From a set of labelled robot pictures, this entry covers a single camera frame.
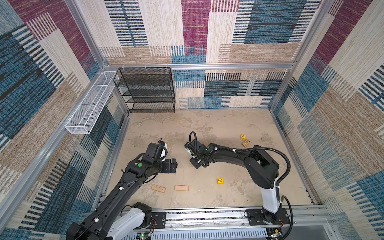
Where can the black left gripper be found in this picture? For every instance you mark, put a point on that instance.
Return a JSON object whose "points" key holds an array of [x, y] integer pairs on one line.
{"points": [[173, 165]]}

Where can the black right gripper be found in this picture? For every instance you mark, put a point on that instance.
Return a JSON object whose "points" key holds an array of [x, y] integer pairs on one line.
{"points": [[196, 165]]}

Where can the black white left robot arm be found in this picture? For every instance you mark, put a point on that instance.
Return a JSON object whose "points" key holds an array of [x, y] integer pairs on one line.
{"points": [[103, 223]]}

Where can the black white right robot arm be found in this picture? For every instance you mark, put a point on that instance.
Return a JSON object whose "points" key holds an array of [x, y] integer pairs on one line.
{"points": [[263, 169]]}

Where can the plain wood block front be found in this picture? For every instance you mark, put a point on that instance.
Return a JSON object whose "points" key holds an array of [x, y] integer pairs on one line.
{"points": [[181, 188]]}

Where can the printed wood block front left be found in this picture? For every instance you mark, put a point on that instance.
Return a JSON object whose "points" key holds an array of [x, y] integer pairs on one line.
{"points": [[159, 189]]}

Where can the cow picture wood block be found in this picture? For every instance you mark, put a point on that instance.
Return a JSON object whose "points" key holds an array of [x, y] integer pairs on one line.
{"points": [[245, 143]]}

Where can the yellow target cube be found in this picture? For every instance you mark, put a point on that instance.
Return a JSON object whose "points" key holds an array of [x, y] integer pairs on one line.
{"points": [[220, 181]]}

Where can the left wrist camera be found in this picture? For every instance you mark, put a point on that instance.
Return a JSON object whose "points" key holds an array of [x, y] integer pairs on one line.
{"points": [[162, 150]]}

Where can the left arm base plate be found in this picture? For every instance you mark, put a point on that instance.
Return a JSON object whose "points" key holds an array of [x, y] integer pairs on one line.
{"points": [[158, 220]]}

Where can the black wire mesh shelf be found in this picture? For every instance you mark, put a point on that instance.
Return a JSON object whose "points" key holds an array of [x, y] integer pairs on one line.
{"points": [[147, 90]]}

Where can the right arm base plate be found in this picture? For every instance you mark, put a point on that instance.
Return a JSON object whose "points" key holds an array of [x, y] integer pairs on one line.
{"points": [[262, 217]]}

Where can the white wire mesh basket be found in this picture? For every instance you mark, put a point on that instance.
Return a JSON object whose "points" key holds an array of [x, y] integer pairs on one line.
{"points": [[87, 113]]}

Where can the aluminium mounting rail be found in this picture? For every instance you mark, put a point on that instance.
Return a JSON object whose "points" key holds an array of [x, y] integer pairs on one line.
{"points": [[307, 223]]}

